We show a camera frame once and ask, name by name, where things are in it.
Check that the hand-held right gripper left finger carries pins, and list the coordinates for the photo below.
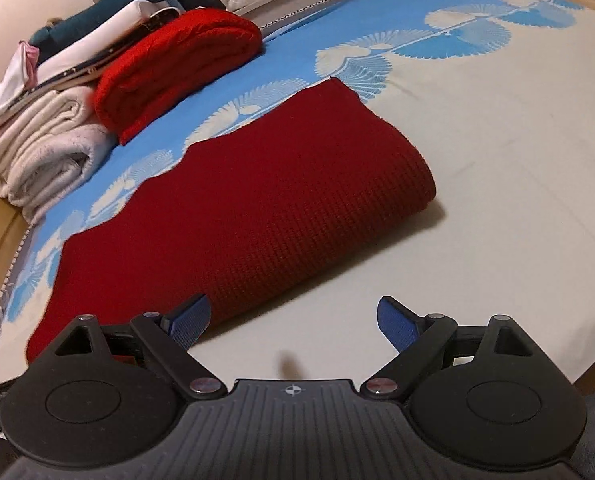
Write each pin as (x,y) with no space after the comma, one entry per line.
(190,322)

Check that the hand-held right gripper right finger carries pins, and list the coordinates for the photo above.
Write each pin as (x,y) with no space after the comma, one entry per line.
(398,329)

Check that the dark red knit sweater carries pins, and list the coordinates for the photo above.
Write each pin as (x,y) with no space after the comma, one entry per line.
(252,210)

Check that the blue white printed bedsheet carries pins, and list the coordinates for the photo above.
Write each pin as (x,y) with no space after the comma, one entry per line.
(502,185)

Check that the white folded fleece blanket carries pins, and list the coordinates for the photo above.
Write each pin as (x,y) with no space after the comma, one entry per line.
(57,170)
(42,120)

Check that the bright red folded blanket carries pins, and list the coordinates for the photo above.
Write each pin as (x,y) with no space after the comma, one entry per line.
(177,60)

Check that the white folded garment stack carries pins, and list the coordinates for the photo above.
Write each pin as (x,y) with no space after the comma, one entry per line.
(127,42)

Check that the white folded sheet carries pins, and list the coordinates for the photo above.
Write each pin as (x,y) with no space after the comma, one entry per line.
(107,35)

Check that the pink folded cloth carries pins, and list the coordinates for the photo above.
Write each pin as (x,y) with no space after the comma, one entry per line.
(15,75)

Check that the dark teal shark plush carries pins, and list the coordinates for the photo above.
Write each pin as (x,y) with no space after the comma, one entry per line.
(142,5)

